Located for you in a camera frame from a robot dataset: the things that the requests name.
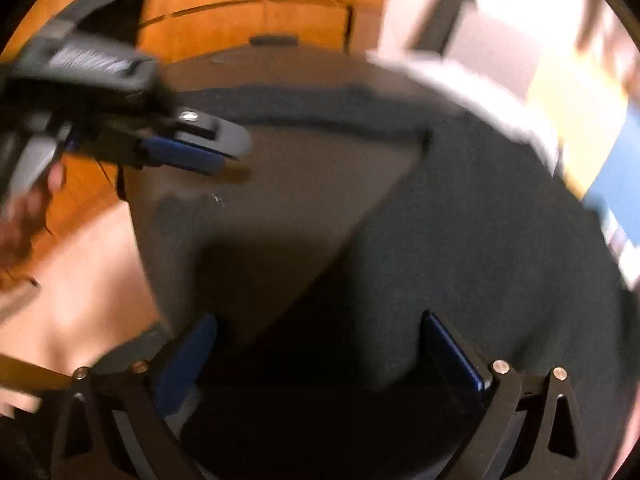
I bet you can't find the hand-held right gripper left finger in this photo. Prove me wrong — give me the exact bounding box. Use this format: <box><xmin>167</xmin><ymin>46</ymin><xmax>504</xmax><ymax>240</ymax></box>
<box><xmin>50</xmin><ymin>311</ymin><xmax>219</xmax><ymax>480</ymax></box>

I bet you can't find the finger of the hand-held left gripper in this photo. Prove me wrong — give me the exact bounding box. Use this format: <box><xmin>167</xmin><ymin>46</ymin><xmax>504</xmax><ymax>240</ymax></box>
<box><xmin>136</xmin><ymin>109</ymin><xmax>252</xmax><ymax>177</ymax></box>

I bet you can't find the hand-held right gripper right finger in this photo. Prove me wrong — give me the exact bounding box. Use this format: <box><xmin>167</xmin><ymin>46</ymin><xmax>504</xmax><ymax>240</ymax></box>
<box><xmin>421</xmin><ymin>310</ymin><xmax>591</xmax><ymax>480</ymax></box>

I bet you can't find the black garment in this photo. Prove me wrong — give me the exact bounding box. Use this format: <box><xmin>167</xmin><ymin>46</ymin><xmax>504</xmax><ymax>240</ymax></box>
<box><xmin>170</xmin><ymin>85</ymin><xmax>638</xmax><ymax>480</ymax></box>

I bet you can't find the person's left hand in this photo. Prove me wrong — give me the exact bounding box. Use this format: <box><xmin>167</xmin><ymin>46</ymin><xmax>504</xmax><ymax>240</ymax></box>
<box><xmin>0</xmin><ymin>162</ymin><xmax>68</xmax><ymax>281</ymax></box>

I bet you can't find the wooden wardrobe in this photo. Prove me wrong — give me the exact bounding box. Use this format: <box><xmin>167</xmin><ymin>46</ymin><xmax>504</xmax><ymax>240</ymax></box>
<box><xmin>0</xmin><ymin>0</ymin><xmax>396</xmax><ymax>266</ymax></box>

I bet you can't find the light grey cloth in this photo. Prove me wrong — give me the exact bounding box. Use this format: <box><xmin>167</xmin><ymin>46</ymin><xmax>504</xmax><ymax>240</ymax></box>
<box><xmin>366</xmin><ymin>49</ymin><xmax>563</xmax><ymax>176</ymax></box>

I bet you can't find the chair with grey yellow blue back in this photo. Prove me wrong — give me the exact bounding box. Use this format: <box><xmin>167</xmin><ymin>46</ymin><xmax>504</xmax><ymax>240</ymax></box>
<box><xmin>380</xmin><ymin>0</ymin><xmax>640</xmax><ymax>286</ymax></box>

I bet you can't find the black door handle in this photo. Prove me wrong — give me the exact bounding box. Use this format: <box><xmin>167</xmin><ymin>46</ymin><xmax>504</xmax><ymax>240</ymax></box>
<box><xmin>249</xmin><ymin>34</ymin><xmax>300</xmax><ymax>49</ymax></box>

